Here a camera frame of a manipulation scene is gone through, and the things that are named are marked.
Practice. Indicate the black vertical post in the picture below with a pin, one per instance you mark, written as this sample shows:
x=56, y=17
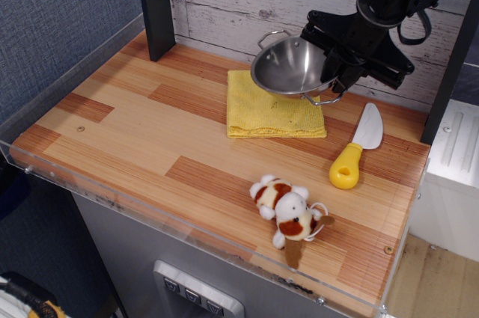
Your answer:
x=159, y=27
x=455, y=63

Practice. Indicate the yellow black object bottom left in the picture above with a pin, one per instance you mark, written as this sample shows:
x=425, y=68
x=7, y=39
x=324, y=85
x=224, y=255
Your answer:
x=21, y=297

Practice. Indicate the black vertical post left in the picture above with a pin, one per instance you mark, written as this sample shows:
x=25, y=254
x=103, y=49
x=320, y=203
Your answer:
x=159, y=27

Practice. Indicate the silver dispenser button panel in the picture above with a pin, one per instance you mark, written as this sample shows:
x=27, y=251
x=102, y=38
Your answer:
x=203, y=299

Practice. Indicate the stainless steel bowl with handles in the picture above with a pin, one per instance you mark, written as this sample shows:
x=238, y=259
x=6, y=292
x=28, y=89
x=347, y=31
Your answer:
x=290, y=66

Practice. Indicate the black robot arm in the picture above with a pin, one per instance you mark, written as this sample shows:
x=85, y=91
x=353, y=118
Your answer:
x=391, y=14

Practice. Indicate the yellow handled toy knife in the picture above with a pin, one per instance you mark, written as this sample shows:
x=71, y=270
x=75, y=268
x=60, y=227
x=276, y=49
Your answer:
x=344, y=172

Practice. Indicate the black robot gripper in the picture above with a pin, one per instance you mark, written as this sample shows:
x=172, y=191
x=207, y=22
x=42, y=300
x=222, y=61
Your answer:
x=355, y=47

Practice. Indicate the white cabinet at right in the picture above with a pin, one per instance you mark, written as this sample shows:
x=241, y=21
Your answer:
x=445, y=212

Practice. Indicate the black vertical post right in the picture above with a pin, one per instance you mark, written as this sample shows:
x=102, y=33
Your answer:
x=455, y=63

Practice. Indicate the clear acrylic table guard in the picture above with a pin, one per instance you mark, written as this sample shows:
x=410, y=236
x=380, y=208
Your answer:
x=143, y=147

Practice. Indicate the folded yellow cloth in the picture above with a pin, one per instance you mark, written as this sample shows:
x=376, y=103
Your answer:
x=254, y=113

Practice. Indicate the brown white plush dog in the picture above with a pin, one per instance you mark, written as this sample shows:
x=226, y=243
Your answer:
x=296, y=221

